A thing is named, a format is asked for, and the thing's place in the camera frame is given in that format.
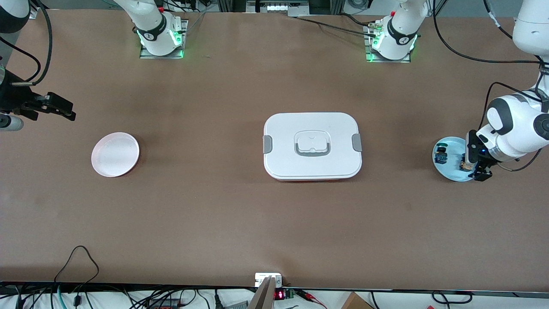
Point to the light blue round plate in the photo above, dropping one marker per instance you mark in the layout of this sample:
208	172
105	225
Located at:
453	171

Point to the aluminium camera mount profile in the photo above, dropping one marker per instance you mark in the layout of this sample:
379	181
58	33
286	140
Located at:
262	298

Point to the red digit display module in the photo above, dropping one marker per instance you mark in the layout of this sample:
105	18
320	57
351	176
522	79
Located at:
279	295

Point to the white power strip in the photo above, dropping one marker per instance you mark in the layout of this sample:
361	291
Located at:
279	7

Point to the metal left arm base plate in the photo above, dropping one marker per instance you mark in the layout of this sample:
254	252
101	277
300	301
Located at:
368	47

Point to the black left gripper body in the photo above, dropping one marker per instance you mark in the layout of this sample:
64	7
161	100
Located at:
485	162

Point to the white mounting bracket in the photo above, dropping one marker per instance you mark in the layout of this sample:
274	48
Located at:
259	278

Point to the blue push-button switch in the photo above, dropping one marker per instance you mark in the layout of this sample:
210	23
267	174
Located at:
441	155

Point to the red clip test leads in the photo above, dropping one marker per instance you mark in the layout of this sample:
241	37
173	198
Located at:
309	296

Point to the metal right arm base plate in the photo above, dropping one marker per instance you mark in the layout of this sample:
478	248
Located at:
182	25

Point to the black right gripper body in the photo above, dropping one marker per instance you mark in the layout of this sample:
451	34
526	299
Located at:
13	95

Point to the pink round plate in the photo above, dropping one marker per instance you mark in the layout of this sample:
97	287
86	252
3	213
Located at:
115	154

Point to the orange push-button switch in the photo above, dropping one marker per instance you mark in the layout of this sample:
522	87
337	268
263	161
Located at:
464	165

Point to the black power plug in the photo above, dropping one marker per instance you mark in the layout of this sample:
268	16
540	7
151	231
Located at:
218	300

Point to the brown cardboard box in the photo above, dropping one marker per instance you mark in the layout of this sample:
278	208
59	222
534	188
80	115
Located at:
356	302

